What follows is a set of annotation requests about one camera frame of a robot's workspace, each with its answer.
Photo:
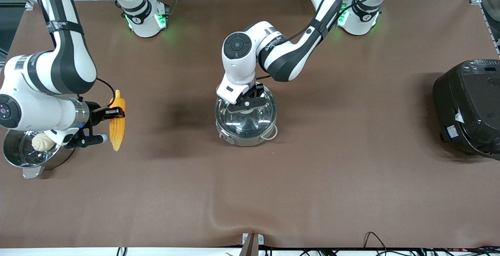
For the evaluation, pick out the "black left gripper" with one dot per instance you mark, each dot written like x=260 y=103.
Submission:
x=258 y=90

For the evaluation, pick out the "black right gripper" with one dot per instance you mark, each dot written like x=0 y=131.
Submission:
x=94 y=115

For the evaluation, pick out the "glass pot lid with knob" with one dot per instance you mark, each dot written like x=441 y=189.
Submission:
x=242 y=125

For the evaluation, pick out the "yellow corn cob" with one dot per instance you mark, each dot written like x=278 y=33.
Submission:
x=117 y=135

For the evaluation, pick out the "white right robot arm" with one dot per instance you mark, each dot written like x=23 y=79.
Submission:
x=70 y=52

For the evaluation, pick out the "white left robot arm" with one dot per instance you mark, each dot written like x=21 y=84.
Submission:
x=281 y=52

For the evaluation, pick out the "grey electric cooking pot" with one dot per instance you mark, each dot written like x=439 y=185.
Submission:
x=250 y=142

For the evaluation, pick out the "stainless steel steamer pot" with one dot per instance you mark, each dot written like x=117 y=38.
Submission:
x=27 y=158

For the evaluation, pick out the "white steamed bun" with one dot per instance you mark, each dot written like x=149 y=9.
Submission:
x=42 y=142

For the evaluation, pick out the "black rice cooker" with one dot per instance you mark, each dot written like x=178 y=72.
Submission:
x=468 y=111

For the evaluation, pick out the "metal table edge bracket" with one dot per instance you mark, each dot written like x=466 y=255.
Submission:
x=252 y=240

